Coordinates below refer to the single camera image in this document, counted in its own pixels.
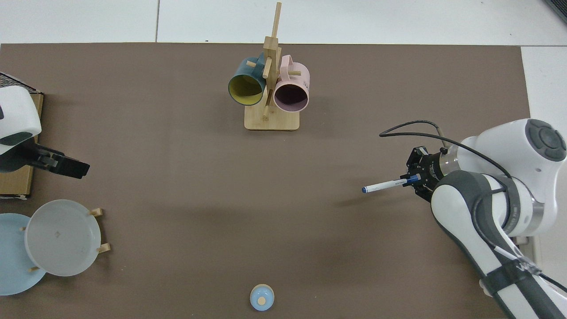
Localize pink mug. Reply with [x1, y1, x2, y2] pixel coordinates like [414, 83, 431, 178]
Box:
[273, 55, 310, 113]

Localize grey plate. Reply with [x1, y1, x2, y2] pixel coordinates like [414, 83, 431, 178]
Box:
[24, 199, 102, 277]

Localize teal mug yellow inside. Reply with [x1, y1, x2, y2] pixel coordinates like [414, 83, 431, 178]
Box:
[228, 52, 268, 106]

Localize wooden plate rack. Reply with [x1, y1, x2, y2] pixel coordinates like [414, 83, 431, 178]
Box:
[20, 207, 111, 272]

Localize blue and white marker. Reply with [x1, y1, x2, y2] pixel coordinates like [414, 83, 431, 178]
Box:
[361, 174, 421, 194]

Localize brown table cloth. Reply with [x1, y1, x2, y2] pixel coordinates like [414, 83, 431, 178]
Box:
[0, 43, 534, 319]

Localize dark grey corner object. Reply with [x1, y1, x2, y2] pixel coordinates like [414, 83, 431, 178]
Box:
[544, 0, 567, 25]

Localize wooden cup stand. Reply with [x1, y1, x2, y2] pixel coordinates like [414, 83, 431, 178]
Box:
[244, 2, 301, 131]

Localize pale toaster oven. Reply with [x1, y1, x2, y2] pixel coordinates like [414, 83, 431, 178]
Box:
[509, 235, 567, 293]

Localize light blue plate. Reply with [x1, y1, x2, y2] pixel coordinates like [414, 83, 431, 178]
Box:
[0, 213, 47, 296]

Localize small blue round container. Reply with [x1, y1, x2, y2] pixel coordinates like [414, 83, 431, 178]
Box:
[250, 284, 275, 311]

